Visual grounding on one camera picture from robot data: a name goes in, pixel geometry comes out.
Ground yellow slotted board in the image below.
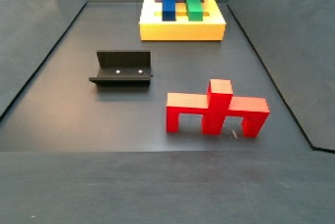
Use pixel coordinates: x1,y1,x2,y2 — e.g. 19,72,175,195
140,0,227,41

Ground red three-legged block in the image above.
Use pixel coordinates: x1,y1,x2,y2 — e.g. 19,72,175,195
167,79,270,137

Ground green long block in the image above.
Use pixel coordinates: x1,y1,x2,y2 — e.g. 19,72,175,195
185,0,203,22

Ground blue long block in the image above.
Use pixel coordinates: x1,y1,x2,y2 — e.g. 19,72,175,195
163,0,176,22

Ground black bracket holder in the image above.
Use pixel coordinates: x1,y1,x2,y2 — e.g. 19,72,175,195
89,50,152,86

